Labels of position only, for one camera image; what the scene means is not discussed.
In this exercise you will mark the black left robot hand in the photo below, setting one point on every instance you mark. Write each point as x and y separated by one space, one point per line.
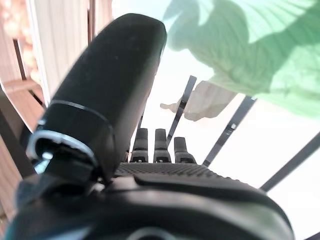
105 75

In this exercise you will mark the green white napa cabbage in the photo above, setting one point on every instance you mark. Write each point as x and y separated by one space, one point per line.
250 50

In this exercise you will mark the wooden cabbage crate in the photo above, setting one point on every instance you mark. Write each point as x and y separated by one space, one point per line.
250 150

